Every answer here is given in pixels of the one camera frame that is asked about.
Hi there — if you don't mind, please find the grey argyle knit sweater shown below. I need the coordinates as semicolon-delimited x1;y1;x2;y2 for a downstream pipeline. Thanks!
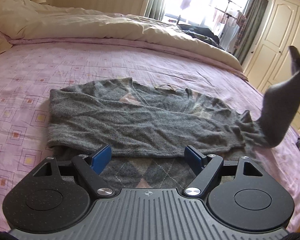
46;45;300;189

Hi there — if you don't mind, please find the clothes drying rack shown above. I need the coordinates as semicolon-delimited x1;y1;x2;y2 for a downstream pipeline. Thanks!
215;0;242;54

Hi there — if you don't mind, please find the dark clothes pile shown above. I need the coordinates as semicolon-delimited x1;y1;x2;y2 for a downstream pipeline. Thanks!
178;24;223;49

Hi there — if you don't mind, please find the cream wardrobe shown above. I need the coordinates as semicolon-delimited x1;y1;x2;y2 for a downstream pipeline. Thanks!
242;0;300;136

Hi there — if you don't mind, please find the grey-green curtain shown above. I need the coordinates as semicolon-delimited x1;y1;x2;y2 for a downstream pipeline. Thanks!
234;0;268;64

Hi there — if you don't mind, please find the pink patterned bed sheet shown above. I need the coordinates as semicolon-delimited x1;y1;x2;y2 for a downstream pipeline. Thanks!
0;42;300;231

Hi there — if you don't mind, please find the beige duvet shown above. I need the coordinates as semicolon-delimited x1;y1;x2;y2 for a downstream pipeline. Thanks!
0;0;243;72

